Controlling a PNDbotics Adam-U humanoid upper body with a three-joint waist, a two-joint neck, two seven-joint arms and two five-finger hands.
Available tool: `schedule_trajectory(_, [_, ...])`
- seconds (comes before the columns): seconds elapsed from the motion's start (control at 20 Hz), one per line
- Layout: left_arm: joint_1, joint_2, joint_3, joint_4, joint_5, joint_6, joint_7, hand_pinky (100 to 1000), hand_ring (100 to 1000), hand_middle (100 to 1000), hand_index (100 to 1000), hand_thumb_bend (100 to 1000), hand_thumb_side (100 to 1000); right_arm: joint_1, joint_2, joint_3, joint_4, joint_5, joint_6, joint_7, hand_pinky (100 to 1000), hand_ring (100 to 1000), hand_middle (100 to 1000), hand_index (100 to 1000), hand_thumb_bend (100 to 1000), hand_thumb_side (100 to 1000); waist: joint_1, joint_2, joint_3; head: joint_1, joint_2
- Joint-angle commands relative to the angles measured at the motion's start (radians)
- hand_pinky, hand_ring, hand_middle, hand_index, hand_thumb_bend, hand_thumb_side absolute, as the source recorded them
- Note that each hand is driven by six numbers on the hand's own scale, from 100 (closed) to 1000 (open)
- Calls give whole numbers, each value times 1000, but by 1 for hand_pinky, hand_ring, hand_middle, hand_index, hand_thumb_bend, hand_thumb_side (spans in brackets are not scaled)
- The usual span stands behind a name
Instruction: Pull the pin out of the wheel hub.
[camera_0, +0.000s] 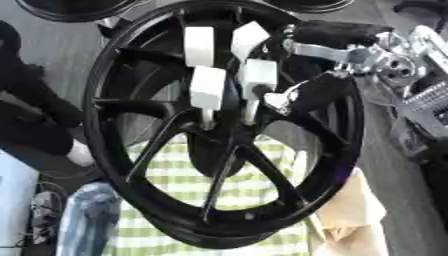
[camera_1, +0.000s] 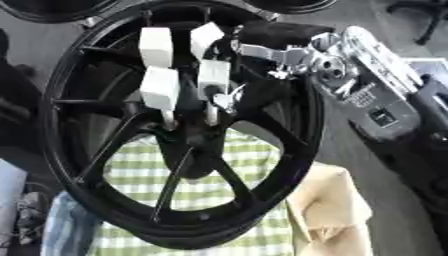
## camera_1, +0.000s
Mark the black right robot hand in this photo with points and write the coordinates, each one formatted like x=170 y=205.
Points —
x=280 y=33

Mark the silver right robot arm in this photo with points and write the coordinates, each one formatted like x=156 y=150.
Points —
x=385 y=100

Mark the black round wheel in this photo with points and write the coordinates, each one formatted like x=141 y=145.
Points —
x=291 y=5
x=52 y=8

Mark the white pin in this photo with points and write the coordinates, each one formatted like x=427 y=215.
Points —
x=158 y=87
x=205 y=36
x=213 y=76
x=156 y=46

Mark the black spoked wheel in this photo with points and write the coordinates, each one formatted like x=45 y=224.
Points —
x=280 y=180

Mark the tan cardboard box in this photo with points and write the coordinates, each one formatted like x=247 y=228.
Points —
x=329 y=206

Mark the blue striped fabric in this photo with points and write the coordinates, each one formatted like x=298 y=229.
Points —
x=70 y=226

